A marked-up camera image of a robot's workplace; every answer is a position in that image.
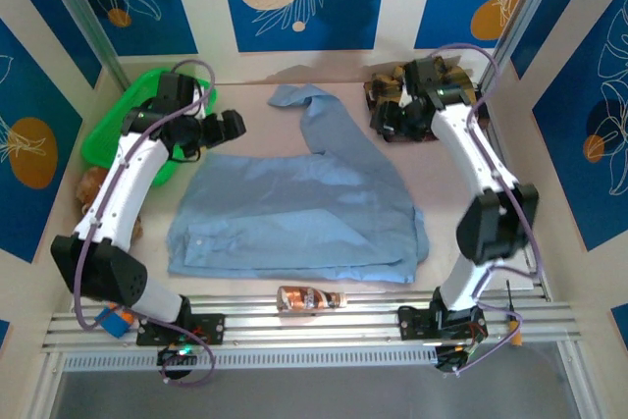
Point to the yellow black plaid shirt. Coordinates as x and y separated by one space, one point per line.
382 83

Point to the light blue long sleeve shirt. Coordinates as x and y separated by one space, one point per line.
294 203

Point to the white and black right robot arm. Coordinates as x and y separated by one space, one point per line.
471 144

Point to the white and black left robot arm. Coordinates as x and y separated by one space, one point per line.
118 193

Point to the green plastic basket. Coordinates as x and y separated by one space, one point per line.
98 144

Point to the brown teddy bear plush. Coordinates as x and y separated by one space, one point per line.
90 181

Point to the brown drink bottle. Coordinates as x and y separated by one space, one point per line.
304 298

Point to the blue and orange toy block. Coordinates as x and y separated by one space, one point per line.
115 326

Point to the grey metal panel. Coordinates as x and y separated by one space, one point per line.
314 397

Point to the aluminium corner post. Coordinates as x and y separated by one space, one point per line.
78 2
520 12

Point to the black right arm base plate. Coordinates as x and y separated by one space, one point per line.
412 323

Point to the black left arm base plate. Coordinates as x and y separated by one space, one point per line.
211 328

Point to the aluminium rail frame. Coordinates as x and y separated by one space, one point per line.
343 326

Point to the aluminium side rail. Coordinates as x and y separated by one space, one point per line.
539 281

